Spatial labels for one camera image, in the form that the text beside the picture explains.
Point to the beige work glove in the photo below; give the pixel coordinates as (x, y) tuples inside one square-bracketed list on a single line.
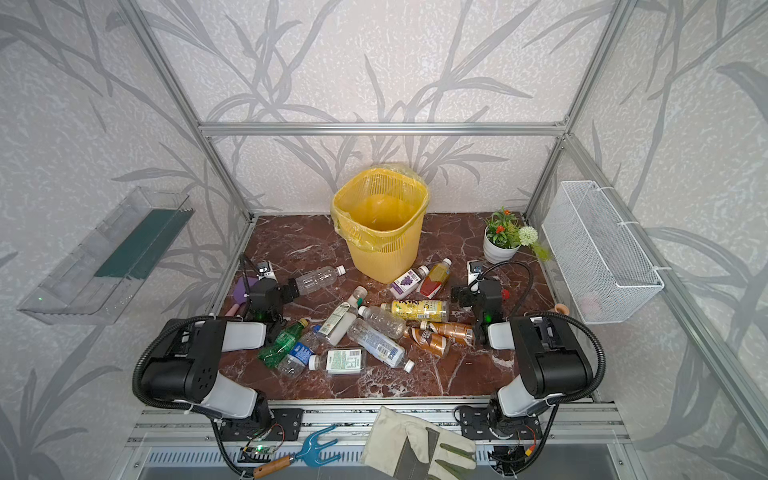
[(407, 447)]

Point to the small terracotta vase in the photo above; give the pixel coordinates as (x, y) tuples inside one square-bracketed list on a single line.
[(561, 309)]

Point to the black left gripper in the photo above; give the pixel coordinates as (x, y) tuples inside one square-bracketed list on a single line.
[(262, 291)]

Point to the red juice bottle yellow cap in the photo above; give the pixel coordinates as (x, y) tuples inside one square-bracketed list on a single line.
[(436, 279)]

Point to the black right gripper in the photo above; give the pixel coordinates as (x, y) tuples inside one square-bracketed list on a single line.
[(487, 293)]

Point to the yellow plastic waste bin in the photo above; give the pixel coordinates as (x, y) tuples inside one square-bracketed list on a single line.
[(385, 267)]

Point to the yellow bin liner bag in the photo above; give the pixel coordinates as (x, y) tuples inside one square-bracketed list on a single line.
[(375, 209)]

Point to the green circuit board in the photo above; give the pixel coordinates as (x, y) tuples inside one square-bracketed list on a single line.
[(257, 453)]

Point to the white wire mesh basket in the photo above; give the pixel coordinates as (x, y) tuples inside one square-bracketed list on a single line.
[(608, 274)]

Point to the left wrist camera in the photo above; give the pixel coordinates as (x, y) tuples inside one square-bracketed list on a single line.
[(263, 269)]

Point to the yellow label tea bottle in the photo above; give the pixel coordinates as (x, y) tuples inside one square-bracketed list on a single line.
[(419, 310)]

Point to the clear crushed plastic bottle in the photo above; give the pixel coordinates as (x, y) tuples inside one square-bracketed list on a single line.
[(319, 279)]

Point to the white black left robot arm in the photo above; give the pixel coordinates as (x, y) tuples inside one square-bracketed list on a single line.
[(180, 368)]

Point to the blue label water bottle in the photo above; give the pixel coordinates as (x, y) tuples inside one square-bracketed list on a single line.
[(297, 360)]

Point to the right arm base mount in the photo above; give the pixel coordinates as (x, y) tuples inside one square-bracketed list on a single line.
[(488, 423)]

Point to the purple silicone spatula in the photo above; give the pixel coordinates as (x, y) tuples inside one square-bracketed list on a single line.
[(239, 295)]

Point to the purple grape label bottle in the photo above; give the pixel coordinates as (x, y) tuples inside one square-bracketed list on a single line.
[(408, 282)]

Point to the teal garden hand fork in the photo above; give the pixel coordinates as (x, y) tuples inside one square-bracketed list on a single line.
[(310, 454)]

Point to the clear ribbed plastic bottle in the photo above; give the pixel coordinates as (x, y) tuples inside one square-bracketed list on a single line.
[(384, 321)]

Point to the large clear water bottle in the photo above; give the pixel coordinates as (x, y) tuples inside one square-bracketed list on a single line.
[(380, 346)]

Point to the square green label bottle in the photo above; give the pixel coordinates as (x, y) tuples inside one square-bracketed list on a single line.
[(339, 362)]

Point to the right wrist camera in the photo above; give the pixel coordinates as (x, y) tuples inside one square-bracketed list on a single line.
[(474, 269)]

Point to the white green label bottle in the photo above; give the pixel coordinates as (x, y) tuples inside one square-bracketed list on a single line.
[(337, 324)]

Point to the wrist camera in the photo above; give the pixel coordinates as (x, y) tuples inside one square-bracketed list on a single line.
[(263, 269), (474, 269)]

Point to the white potted artificial plant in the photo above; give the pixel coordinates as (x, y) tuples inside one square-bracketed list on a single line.
[(505, 235)]

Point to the brown milk tea bottle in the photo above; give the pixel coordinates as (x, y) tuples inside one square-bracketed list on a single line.
[(459, 332)]

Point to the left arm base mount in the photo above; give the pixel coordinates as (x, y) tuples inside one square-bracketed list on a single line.
[(283, 424)]

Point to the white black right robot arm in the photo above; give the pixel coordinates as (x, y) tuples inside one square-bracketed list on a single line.
[(559, 359)]

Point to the green plastic bottle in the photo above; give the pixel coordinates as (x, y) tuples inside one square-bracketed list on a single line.
[(272, 356)]

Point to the clear acrylic wall shelf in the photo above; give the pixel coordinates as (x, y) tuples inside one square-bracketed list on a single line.
[(94, 284)]

